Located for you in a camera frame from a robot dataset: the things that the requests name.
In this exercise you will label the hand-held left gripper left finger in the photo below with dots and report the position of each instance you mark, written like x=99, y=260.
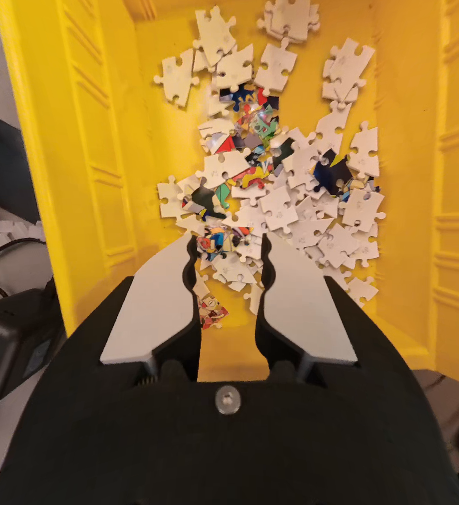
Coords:
x=150, y=311

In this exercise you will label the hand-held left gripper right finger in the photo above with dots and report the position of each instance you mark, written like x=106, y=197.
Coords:
x=304, y=311

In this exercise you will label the pile of puzzle pieces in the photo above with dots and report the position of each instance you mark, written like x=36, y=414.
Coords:
x=277, y=209

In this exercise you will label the yellow plastic bin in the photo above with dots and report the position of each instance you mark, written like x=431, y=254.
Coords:
x=107, y=118

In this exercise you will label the black power adapter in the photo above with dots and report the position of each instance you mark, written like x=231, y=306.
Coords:
x=12, y=343

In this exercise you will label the torn white paper strip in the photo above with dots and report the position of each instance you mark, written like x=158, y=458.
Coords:
x=16, y=232

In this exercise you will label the black flat device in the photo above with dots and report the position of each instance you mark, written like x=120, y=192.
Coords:
x=0, y=165

